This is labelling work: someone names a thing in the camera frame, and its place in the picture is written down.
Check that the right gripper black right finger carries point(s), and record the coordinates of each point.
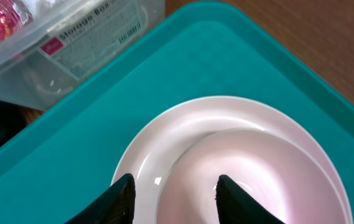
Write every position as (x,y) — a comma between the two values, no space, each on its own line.
(236,206)

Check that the clear plastic storage bin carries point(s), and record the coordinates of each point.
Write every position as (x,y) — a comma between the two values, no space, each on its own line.
(65,43)

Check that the large white plate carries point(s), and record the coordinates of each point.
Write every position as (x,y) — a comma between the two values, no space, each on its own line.
(156,148)

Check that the teal plastic tray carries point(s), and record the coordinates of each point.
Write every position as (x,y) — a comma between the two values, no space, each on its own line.
(65,159)

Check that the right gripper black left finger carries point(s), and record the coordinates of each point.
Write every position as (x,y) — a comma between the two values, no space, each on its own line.
(114,206)

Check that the small pink plate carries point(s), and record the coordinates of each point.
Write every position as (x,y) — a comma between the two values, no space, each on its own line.
(282,177)

